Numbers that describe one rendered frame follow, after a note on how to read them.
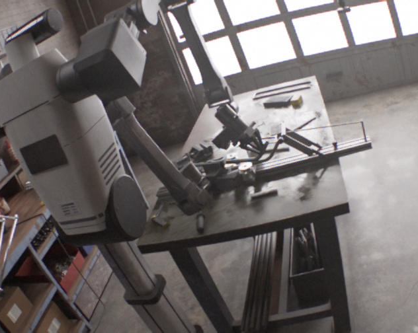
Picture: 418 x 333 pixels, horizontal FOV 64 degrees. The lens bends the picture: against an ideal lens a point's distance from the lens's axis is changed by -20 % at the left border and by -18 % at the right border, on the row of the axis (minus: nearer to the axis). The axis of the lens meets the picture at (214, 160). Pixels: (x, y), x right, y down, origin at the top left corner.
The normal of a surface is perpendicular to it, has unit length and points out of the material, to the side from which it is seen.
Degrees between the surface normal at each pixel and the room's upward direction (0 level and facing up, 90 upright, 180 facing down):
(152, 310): 90
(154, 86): 90
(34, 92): 90
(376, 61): 90
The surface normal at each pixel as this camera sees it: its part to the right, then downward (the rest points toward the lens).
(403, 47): -0.15, 0.46
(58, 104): 0.37, 0.26
